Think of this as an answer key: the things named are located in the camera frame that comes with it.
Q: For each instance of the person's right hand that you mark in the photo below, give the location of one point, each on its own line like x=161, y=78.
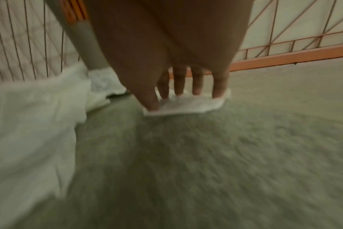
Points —
x=165, y=33

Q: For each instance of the white tissue sheet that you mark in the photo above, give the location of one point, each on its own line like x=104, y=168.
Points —
x=188, y=105

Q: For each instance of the beige plastic dust bin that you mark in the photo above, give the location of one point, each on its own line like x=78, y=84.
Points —
x=86, y=44

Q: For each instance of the pile of white tissues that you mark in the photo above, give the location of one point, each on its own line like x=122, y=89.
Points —
x=33, y=123

